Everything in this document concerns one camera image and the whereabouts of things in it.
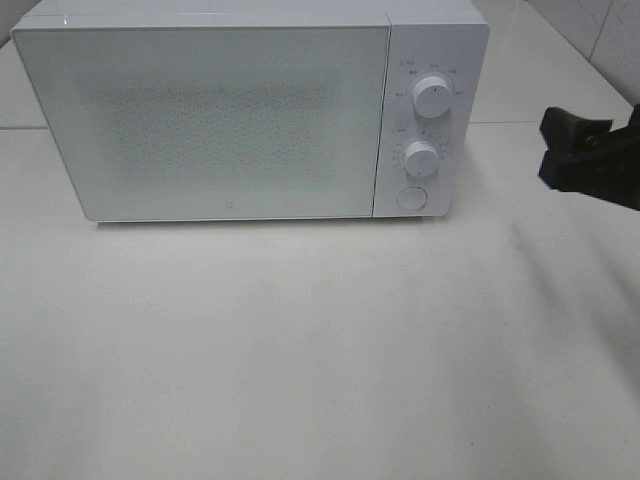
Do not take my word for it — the round white door button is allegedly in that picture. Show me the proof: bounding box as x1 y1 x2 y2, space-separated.
397 187 428 211

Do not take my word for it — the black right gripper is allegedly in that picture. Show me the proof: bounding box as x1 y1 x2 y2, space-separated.
538 104 639 210

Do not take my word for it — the white microwave knob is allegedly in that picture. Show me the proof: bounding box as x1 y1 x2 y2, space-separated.
411 71 453 119
403 141 440 178

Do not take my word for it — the white microwave oven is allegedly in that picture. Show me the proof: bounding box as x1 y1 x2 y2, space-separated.
11 1 490 221

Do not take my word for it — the white microwave door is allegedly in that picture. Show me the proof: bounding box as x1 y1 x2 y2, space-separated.
15 27 389 221

